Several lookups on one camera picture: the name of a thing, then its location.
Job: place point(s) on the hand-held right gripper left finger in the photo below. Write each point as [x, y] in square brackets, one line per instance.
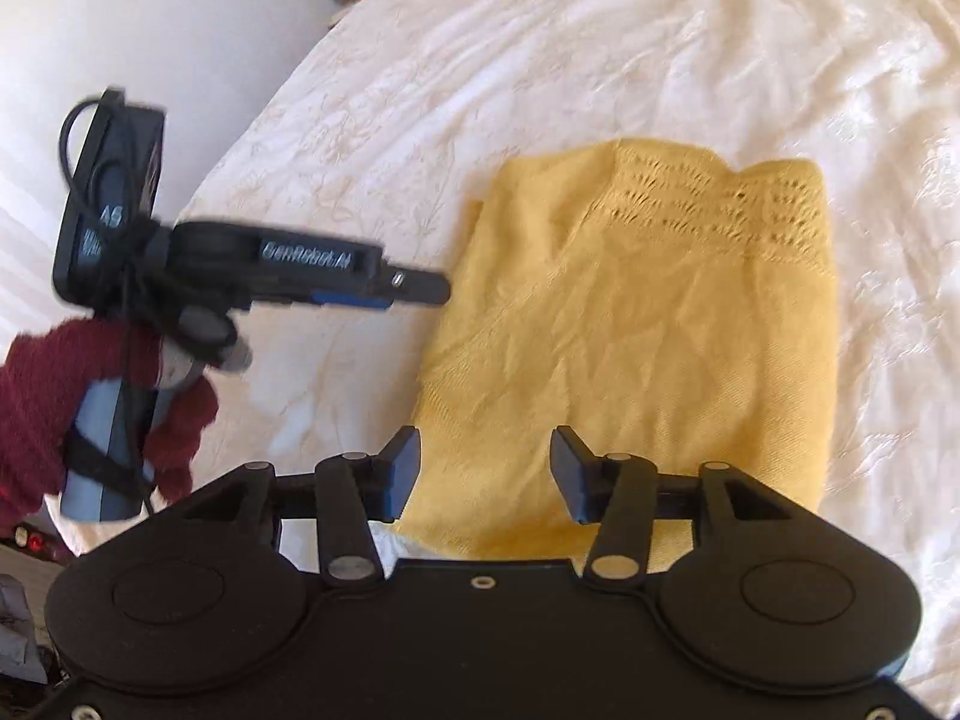
[405, 469]

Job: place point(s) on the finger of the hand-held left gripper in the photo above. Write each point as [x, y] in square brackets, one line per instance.
[420, 286]

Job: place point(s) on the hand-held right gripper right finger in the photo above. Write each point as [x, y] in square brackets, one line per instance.
[566, 474]

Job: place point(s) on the yellow knit sweater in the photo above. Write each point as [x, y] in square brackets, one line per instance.
[637, 345]

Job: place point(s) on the person's left forearm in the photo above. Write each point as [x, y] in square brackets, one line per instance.
[30, 465]

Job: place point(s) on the person's left hand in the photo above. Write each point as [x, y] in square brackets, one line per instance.
[97, 349]

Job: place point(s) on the white embroidered bedspread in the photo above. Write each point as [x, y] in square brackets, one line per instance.
[600, 52]

